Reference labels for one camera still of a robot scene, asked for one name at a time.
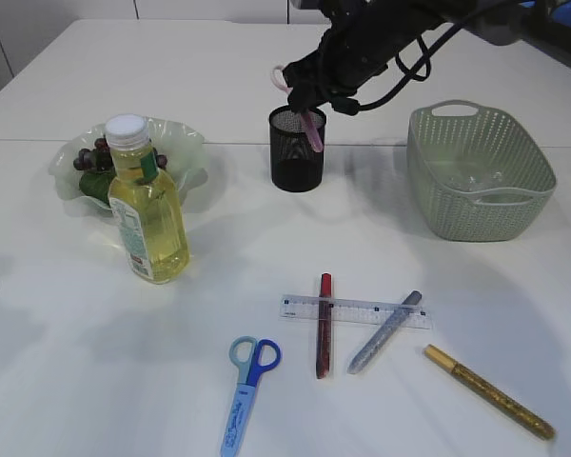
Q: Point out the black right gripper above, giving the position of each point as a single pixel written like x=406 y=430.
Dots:
x=363 y=37

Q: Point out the pink small scissors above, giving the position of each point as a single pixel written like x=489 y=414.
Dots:
x=311 y=132

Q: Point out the purple grape bunch with leaf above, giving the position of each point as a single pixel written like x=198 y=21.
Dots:
x=98 y=169

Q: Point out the yellow tea drink bottle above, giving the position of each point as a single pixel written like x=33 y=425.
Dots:
x=145 y=203

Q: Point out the clear plastic sheet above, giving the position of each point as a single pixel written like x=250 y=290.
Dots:
x=466 y=182

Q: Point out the blue scissors with sheath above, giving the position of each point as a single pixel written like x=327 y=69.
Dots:
x=245 y=354

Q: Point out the blue black right robot arm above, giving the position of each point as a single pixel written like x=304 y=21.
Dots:
x=545 y=25

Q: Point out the black mesh pen holder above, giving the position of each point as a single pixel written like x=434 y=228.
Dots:
x=294 y=165

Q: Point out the green wavy glass plate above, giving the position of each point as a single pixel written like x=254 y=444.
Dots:
x=182 y=145

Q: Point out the green plastic woven basket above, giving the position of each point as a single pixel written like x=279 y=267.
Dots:
x=486 y=140

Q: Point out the clear plastic ruler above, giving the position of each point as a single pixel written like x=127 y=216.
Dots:
x=352 y=311

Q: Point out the red glitter pen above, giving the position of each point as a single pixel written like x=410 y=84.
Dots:
x=324 y=328

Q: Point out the silver glitter pen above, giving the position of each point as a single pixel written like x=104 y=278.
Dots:
x=376 y=342

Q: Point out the gold glitter pen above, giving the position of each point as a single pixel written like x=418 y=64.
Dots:
x=515 y=411

